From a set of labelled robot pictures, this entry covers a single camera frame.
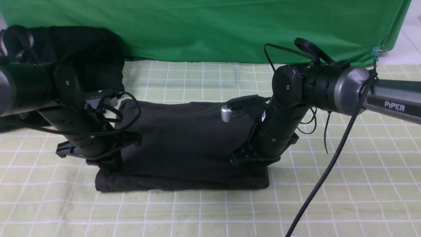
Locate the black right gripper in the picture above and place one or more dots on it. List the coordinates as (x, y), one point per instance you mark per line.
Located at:
(253, 153)

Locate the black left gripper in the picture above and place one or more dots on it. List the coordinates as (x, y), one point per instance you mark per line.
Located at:
(101, 151)

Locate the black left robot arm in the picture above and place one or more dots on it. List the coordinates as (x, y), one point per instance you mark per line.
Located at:
(84, 119)

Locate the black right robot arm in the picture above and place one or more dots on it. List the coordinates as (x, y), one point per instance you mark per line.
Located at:
(337, 88)

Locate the pile of black clothes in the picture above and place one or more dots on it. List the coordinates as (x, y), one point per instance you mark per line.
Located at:
(93, 53)

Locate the green backdrop cloth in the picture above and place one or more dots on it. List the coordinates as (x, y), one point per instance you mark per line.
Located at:
(229, 31)

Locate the green checkered tablecloth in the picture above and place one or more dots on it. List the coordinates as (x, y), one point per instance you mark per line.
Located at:
(373, 191)

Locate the blue binder clip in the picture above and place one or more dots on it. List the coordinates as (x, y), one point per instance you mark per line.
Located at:
(377, 52)

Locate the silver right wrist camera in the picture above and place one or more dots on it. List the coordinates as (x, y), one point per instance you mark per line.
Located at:
(245, 106)

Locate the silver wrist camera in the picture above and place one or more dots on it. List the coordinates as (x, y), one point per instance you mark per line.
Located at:
(107, 97)
(245, 106)

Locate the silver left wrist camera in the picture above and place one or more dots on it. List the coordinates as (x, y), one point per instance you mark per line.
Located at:
(107, 97)

